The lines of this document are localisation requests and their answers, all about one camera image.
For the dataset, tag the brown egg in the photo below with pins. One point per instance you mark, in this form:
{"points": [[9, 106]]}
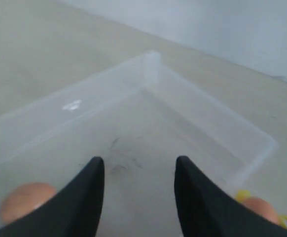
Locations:
{"points": [[24, 200], [262, 208]]}

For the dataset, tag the yellow plastic egg tray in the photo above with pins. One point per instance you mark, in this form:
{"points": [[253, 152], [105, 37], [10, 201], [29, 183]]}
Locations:
{"points": [[243, 194]]}

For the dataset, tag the clear plastic bin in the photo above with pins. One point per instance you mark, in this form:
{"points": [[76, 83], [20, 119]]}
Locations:
{"points": [[139, 116]]}

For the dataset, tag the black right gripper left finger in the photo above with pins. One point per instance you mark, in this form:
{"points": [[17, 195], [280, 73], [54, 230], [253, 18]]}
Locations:
{"points": [[75, 211]]}

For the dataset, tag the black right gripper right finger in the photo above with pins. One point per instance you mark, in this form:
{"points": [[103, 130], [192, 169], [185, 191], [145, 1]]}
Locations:
{"points": [[204, 210]]}

